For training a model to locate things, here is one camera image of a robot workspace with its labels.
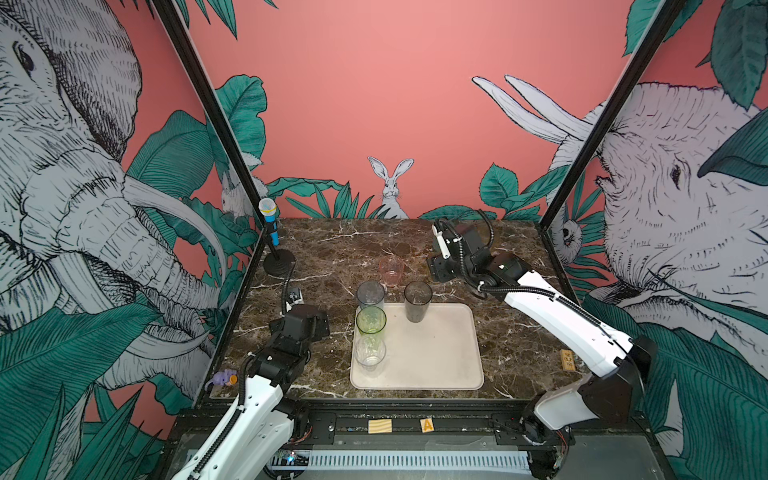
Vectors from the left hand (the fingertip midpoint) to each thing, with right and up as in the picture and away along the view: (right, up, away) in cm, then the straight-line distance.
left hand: (303, 311), depth 80 cm
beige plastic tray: (+38, -14, +7) cm, 41 cm away
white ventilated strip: (+26, -34, -10) cm, 44 cm away
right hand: (+36, +16, -4) cm, 39 cm away
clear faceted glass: (+18, -12, +2) cm, 22 cm away
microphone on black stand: (-19, +11, +27) cm, 35 cm away
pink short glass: (+24, +10, +23) cm, 35 cm away
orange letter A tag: (+33, -28, -6) cm, 44 cm away
